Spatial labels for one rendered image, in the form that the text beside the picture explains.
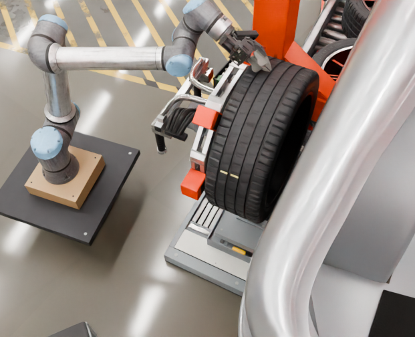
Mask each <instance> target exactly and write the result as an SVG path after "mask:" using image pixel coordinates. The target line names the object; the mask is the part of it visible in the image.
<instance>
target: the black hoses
mask: <svg viewBox="0 0 415 337"><path fill-rule="evenodd" d="M195 112H196V108H195V109H194V108H182V107H178V108H176V109H174V111H173V112H172V114H171V115H170V118H169V120H168V124H167V127H166V129H165V131H164V133H165V134H166V135H169V136H171V137H174V138H177V139H179V140H181V141H184V142H185V140H186V139H187V137H188V134H187V133H184V131H185V130H186V128H187V126H188V125H189V124H190V123H191V122H192V120H193V118H194V115H195Z"/></svg>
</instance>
